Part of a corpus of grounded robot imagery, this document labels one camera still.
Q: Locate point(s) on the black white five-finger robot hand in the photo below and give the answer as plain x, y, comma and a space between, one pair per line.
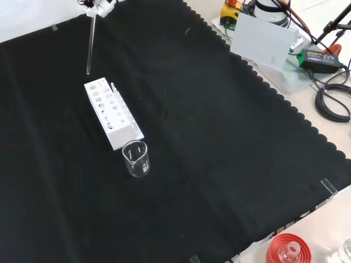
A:
101, 8

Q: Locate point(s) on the clear glass rod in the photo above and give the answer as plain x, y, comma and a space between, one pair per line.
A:
91, 46

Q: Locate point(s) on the white test tube rack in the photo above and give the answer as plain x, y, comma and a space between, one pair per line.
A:
118, 134

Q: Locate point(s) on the clear glass beaker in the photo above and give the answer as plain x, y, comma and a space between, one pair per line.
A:
137, 167

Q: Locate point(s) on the clear cloth clip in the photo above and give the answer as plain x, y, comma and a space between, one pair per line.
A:
329, 187
54, 27
194, 259

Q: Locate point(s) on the yellow stop button box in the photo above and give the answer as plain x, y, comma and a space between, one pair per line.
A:
229, 13

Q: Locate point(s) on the black cloth with scalloped edge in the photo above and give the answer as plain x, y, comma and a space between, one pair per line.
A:
192, 137

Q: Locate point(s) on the pale board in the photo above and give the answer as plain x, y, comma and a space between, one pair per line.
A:
260, 41

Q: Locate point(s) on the black power adapter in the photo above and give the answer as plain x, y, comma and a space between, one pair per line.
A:
319, 59

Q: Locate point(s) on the black tripod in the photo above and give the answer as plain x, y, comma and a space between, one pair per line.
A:
329, 27

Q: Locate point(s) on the orange clamp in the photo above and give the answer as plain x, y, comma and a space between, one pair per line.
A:
335, 49

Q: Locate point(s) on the clear glass flask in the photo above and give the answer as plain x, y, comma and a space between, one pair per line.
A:
289, 250

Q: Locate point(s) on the clear glass vessel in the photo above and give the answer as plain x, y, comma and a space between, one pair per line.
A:
346, 249

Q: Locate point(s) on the grey metal base plate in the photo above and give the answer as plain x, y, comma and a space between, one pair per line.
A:
294, 79

